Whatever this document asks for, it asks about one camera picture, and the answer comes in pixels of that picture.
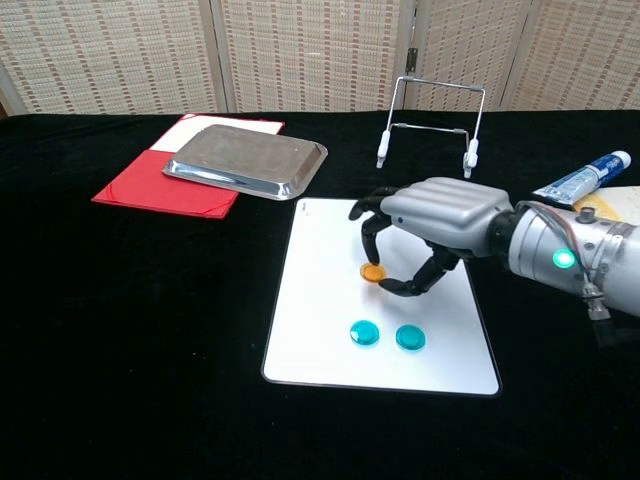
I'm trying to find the blue white toothpaste tube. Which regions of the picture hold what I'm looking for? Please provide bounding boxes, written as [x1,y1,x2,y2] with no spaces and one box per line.
[532,150,633,209]

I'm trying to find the red paper folder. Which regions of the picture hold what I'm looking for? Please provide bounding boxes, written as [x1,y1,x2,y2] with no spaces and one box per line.
[91,113,286,221]

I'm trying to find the stainless steel tray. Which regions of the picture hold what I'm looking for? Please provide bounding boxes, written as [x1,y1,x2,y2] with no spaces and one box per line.
[161,123,329,202]

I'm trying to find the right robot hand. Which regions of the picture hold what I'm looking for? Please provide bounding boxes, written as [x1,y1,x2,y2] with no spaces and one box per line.
[347,176,515,299]

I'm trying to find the black velvet tablecloth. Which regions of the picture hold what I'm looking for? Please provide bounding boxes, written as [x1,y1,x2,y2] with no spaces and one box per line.
[0,108,640,480]

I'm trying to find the yellow and white book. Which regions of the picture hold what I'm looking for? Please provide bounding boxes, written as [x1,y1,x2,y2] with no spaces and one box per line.
[573,186,640,222]

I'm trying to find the white wire stand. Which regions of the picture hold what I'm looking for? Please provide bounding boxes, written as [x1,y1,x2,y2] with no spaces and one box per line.
[375,75,487,180]

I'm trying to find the woven folding screen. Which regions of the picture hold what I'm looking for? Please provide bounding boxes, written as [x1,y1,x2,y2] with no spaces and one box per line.
[0,0,640,117]

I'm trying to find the teal round magnet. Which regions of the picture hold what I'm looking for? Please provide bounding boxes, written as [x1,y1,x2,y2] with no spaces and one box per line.
[348,319,381,349]
[395,324,427,353]

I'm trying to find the orange round magnet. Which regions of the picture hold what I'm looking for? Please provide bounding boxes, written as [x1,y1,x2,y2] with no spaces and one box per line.
[359,262,388,285]

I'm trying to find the white magnetic board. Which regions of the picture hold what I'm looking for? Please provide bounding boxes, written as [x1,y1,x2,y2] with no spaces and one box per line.
[261,197,502,397]

